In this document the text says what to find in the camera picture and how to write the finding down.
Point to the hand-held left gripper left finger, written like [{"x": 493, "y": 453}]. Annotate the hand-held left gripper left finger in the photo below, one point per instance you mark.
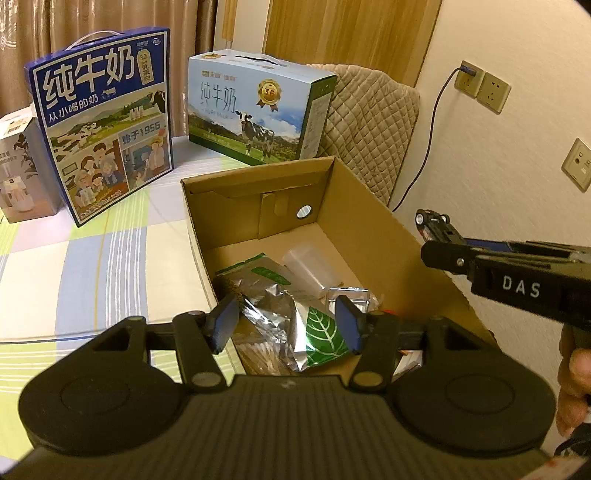
[{"x": 224, "y": 323}]

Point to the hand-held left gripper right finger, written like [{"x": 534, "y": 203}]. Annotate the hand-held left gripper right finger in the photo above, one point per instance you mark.
[{"x": 348, "y": 323}]

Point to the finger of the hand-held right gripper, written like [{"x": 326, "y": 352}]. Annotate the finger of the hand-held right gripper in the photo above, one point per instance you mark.
[
  {"x": 448, "y": 258},
  {"x": 498, "y": 245}
]

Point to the silver green leaf bag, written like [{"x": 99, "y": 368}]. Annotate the silver green leaf bag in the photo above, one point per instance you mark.
[{"x": 323, "y": 337}]

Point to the clear plastic packet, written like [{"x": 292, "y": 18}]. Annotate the clear plastic packet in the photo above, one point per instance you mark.
[{"x": 351, "y": 290}]

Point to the clear plastic cup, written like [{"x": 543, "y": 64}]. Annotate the clear plastic cup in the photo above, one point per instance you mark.
[{"x": 307, "y": 267}]

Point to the brown cardboard box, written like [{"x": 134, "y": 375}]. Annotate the brown cardboard box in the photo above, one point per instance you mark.
[{"x": 369, "y": 207}]

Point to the person's right hand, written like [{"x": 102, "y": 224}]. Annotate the person's right hand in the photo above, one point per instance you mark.
[{"x": 577, "y": 383}]

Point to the plaid tablecloth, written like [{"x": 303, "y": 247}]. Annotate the plaid tablecloth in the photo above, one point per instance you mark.
[{"x": 115, "y": 258}]

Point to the quilted beige chair cover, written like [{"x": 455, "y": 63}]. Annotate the quilted beige chair cover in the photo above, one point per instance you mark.
[{"x": 369, "y": 120}]

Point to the light blue milk carton box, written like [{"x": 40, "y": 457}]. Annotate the light blue milk carton box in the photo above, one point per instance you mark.
[{"x": 240, "y": 115}]

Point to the dark blue milk carton box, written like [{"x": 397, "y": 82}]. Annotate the dark blue milk carton box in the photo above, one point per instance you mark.
[{"x": 101, "y": 138}]

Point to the white humidifier box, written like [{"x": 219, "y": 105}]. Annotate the white humidifier box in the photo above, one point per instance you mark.
[{"x": 23, "y": 175}]

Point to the brown patterned curtain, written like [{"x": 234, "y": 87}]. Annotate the brown patterned curtain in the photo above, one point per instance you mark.
[{"x": 55, "y": 27}]

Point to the round-port wall socket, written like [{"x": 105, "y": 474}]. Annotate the round-port wall socket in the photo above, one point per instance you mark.
[{"x": 579, "y": 164}]

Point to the plain wall socket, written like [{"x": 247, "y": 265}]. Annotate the plain wall socket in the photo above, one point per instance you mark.
[{"x": 494, "y": 94}]

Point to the wall socket with plug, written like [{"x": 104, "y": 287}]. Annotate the wall socket with plug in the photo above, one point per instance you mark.
[{"x": 468, "y": 78}]

